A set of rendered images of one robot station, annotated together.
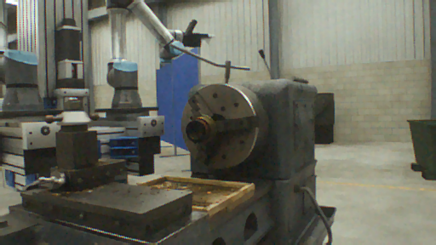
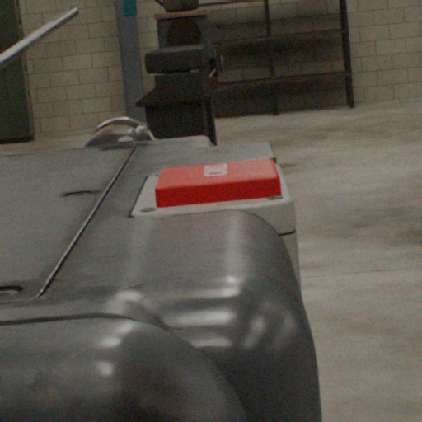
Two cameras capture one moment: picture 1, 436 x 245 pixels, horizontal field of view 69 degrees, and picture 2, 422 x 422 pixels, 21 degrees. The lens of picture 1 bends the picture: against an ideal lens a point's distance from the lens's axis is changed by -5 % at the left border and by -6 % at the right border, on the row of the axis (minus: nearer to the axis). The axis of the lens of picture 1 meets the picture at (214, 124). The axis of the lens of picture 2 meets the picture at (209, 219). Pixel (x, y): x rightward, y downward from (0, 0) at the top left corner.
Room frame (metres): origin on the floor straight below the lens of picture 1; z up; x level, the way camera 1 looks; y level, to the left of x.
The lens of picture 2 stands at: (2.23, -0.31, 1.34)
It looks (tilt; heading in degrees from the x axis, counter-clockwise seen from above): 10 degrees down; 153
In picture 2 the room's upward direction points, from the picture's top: 6 degrees counter-clockwise
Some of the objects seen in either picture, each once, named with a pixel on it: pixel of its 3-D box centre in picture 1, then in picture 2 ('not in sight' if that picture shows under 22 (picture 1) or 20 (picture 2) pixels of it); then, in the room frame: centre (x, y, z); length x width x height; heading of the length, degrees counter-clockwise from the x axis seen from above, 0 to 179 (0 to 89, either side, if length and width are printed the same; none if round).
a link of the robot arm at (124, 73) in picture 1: (125, 73); not in sight; (1.63, 0.43, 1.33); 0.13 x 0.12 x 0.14; 30
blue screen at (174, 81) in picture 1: (174, 107); not in sight; (8.00, 0.97, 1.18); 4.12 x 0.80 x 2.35; 21
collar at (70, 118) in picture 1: (73, 117); not in sight; (0.76, 0.33, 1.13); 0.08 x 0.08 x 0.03
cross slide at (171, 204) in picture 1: (94, 199); not in sight; (0.73, 0.28, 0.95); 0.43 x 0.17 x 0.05; 61
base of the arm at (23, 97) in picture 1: (22, 97); not in sight; (1.23, 0.74, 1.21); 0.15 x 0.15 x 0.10
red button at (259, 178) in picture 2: not in sight; (218, 189); (1.75, -0.05, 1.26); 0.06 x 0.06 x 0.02; 61
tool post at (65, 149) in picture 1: (78, 145); not in sight; (0.76, 0.32, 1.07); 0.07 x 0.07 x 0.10; 61
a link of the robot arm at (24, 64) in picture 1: (20, 67); not in sight; (1.24, 0.75, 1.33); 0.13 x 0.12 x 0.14; 72
